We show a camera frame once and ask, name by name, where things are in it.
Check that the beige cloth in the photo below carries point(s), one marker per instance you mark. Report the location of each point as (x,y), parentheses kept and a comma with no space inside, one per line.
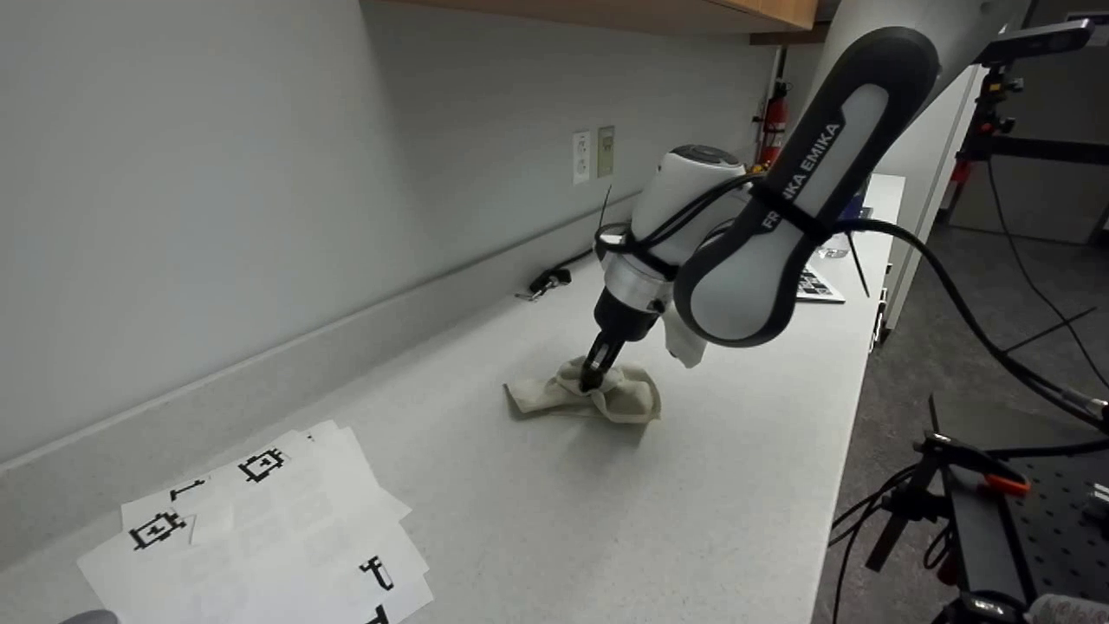
(628,399)

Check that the wooden wall cabinet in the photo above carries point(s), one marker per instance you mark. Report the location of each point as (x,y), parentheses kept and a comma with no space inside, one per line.
(694,13)

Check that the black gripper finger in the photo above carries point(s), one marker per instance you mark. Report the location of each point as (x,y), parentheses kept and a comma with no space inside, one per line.
(608,358)
(592,362)

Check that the black perforated breadboard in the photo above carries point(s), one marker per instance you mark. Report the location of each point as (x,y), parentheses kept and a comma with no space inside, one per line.
(1068,520)

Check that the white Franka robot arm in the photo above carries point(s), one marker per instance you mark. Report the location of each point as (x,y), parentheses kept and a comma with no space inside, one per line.
(751,277)

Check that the checkerboard calibration board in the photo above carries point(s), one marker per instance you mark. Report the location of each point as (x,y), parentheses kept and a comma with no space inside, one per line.
(818,288)

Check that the orange clamp lever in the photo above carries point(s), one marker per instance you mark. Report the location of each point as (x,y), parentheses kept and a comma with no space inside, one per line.
(1005,484)

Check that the black stereo camera bar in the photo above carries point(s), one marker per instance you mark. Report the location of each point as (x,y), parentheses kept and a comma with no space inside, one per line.
(1042,41)

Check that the white paper black markers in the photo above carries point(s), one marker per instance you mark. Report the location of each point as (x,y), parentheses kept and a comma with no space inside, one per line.
(312,474)
(263,576)

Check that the grey padded object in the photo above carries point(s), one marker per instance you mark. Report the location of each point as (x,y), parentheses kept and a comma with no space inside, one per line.
(1068,610)

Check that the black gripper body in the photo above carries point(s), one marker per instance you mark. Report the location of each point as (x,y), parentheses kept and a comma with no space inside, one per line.
(633,316)

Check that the red black clamp pole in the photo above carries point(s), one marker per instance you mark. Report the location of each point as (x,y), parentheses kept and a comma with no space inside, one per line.
(771,117)

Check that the white wall outlet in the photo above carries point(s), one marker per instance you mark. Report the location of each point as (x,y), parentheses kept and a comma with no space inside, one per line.
(580,157)

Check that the grey wall plate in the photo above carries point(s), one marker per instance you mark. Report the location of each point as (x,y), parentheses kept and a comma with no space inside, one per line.
(605,150)

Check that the black articulated camera stand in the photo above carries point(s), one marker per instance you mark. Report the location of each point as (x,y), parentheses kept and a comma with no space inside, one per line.
(971,532)

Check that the black red camera tripod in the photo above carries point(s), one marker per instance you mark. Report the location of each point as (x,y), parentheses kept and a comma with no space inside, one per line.
(990,117)

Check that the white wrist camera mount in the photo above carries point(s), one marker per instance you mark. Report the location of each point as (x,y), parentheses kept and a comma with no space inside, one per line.
(685,343)

